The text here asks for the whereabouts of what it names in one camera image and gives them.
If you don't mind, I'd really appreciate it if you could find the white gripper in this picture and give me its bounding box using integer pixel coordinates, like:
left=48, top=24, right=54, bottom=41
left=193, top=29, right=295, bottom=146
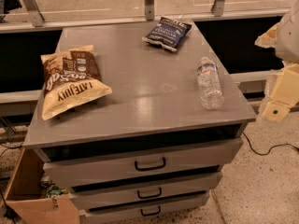
left=254, top=0, right=299, bottom=122

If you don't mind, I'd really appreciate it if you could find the clear plastic water bottle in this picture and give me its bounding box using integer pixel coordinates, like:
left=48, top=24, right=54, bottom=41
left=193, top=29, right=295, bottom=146
left=196, top=57, right=224, bottom=110

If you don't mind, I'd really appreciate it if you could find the top grey drawer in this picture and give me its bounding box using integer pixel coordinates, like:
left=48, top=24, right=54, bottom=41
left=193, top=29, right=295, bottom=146
left=44, top=138, right=243, bottom=188

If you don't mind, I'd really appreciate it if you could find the grey drawer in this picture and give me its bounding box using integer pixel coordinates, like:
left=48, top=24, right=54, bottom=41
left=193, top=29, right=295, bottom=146
left=70, top=172, right=222, bottom=210
left=86, top=191, right=208, bottom=224
left=44, top=138, right=243, bottom=188

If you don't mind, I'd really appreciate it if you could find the blue chip bag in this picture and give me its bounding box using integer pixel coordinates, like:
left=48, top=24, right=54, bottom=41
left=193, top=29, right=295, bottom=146
left=142, top=17, right=192, bottom=52

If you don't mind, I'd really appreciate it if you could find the grey drawer cabinet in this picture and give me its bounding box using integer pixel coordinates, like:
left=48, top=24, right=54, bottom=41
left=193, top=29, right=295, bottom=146
left=22, top=20, right=258, bottom=224

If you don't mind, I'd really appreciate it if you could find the bottom grey drawer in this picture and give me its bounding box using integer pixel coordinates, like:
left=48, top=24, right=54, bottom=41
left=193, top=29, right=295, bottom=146
left=86, top=191, right=208, bottom=224

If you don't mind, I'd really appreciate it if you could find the Late July chip bag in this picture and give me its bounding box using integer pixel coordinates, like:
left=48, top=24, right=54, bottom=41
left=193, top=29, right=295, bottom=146
left=41, top=45, right=112, bottom=120

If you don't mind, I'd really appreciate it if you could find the middle grey drawer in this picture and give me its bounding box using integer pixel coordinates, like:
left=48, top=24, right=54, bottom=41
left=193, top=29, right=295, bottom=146
left=70, top=172, right=222, bottom=210

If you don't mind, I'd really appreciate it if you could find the green packet in box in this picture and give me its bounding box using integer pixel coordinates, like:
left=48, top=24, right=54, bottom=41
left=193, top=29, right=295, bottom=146
left=46, top=185, right=69, bottom=198

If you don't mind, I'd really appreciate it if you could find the metal can in box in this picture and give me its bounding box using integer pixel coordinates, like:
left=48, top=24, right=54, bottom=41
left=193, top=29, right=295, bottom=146
left=40, top=175, right=52, bottom=188

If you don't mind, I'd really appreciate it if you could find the cardboard box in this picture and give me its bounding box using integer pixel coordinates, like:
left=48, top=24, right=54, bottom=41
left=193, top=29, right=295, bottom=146
left=4, top=148, right=80, bottom=224

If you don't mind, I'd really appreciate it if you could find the metal railing post right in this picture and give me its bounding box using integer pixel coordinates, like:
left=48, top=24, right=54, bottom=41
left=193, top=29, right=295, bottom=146
left=211, top=0, right=225, bottom=17

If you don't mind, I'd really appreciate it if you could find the metal railing post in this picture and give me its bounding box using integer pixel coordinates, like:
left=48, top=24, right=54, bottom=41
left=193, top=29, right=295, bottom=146
left=211, top=0, right=225, bottom=17
left=144, top=0, right=155, bottom=21
left=22, top=0, right=45, bottom=27

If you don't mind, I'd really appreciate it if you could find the black floor cable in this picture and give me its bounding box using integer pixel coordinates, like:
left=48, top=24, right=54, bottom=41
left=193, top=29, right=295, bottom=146
left=242, top=132, right=299, bottom=157

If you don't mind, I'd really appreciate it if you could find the metal railing post middle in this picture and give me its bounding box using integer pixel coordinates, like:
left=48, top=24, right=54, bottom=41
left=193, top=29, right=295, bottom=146
left=144, top=0, right=155, bottom=21

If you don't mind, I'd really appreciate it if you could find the metal railing post left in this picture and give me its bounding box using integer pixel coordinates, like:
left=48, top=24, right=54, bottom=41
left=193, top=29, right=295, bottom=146
left=22, top=0, right=45, bottom=27

